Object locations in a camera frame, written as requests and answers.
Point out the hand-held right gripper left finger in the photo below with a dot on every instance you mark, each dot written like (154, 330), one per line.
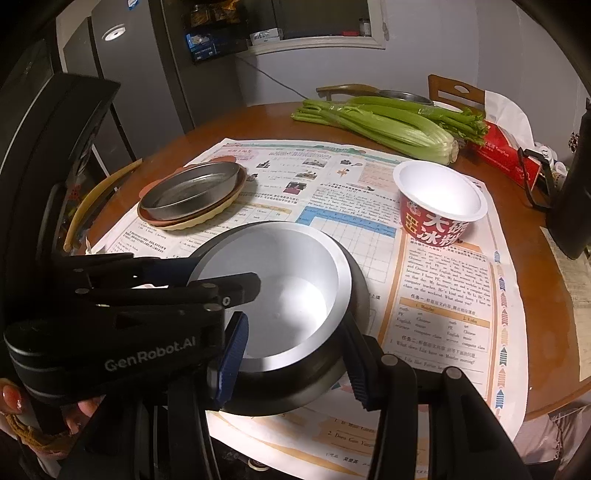
(231, 355)

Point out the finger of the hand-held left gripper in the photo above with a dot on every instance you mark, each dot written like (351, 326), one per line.
(235, 288)
(161, 267)

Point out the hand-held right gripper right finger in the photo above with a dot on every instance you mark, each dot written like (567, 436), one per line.
(358, 364)

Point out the small white bowl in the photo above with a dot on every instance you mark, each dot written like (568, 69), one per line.
(277, 295)

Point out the terracotta pink plate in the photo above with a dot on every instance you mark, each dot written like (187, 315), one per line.
(154, 220)

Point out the beige plate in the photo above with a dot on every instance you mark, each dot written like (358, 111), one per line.
(194, 225)

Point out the stainless steel bowl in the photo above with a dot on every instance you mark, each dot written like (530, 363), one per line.
(295, 387)

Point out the round metal plate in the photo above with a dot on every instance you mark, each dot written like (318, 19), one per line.
(189, 189)

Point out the person's left hand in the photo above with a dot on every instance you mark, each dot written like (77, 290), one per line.
(11, 398)

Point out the wooden chair curved back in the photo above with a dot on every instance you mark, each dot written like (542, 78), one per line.
(94, 190)
(346, 88)

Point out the printed newspaper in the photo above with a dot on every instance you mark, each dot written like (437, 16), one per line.
(323, 194)

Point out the red printed paper bowl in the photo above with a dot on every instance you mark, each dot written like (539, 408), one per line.
(438, 189)

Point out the grey refrigerator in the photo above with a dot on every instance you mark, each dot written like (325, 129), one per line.
(134, 69)

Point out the person's light clothing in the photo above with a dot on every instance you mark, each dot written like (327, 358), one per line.
(549, 434)

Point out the white paper sheet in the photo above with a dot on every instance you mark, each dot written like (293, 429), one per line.
(568, 300)

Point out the blue box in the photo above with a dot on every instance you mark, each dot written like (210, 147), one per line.
(201, 46)

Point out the celery bunch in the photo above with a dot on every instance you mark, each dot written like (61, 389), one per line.
(443, 115)
(397, 131)

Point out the white flat box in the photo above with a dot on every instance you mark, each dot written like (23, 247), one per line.
(265, 37)

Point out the small steel basin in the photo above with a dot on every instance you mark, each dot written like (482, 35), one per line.
(406, 97)

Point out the red tissue packet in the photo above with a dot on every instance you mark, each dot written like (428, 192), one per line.
(503, 147)

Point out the wooden chair cutout back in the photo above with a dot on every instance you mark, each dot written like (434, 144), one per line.
(438, 90)

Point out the white tissue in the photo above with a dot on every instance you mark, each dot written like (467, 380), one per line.
(508, 110)

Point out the window with white frame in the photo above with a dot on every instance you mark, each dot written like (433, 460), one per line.
(323, 18)

